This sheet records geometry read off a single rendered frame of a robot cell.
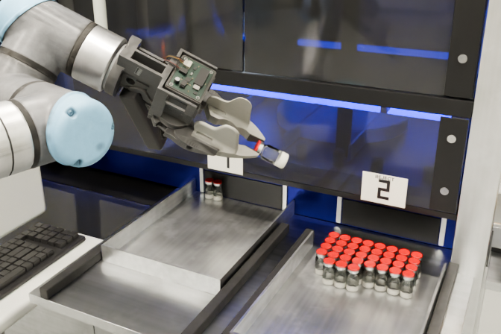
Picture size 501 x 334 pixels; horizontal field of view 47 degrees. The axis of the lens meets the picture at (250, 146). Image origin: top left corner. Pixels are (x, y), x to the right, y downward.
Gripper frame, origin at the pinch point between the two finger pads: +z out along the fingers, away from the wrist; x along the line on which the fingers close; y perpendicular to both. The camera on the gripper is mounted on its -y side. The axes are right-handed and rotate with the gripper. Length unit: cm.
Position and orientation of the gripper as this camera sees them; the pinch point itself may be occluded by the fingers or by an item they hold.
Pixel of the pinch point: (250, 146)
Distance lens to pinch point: 77.6
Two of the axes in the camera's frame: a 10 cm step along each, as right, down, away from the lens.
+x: 3.3, -7.6, 5.6
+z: 8.8, 4.6, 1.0
